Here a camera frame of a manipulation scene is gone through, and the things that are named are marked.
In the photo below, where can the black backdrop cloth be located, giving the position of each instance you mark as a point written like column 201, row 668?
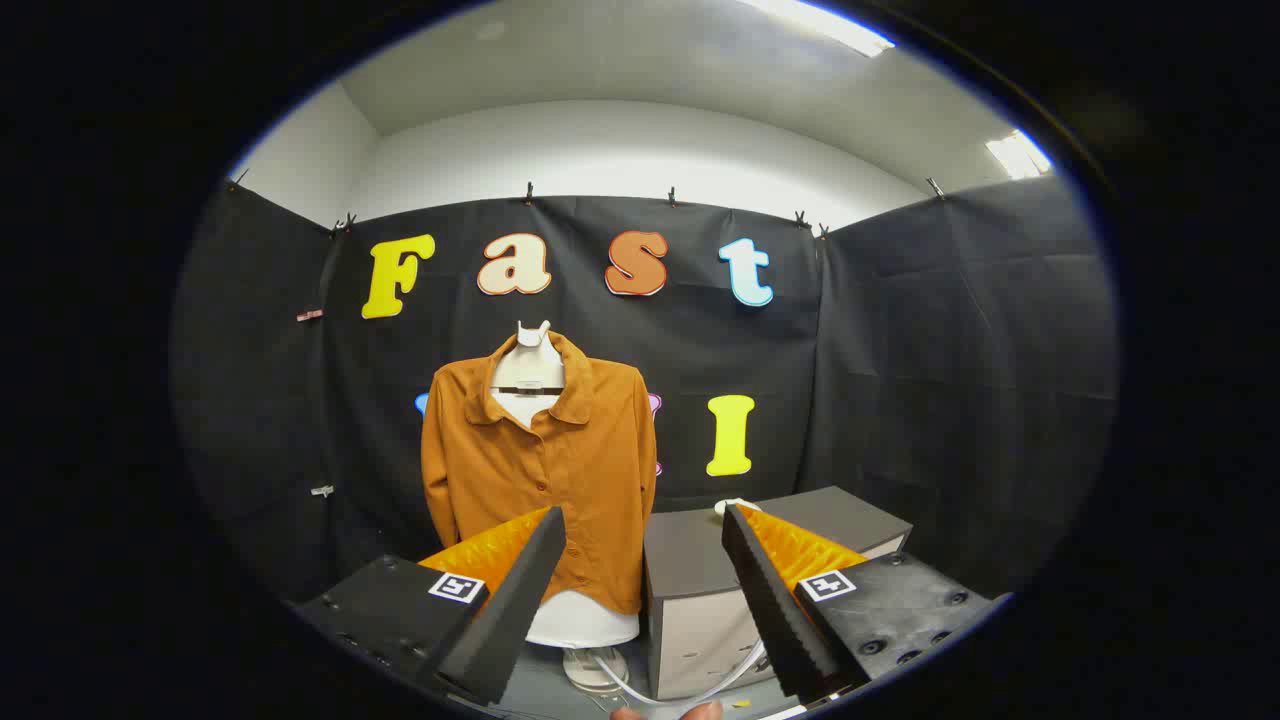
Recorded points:
column 900, row 400

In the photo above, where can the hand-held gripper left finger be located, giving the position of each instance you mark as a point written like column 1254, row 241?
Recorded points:
column 515, row 600

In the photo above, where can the small ceiling light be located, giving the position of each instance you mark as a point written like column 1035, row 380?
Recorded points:
column 1018, row 155

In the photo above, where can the grey cabinet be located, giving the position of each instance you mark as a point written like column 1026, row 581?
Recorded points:
column 690, row 590

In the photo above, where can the brown button-up shirt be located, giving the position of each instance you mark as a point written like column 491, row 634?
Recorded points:
column 590, row 470

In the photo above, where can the white mannequin torso stand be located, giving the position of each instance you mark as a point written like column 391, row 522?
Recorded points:
column 530, row 365

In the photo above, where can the long ceiling light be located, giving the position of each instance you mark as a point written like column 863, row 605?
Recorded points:
column 820, row 22

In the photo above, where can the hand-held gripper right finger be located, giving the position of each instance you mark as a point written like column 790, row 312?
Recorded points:
column 770, row 600

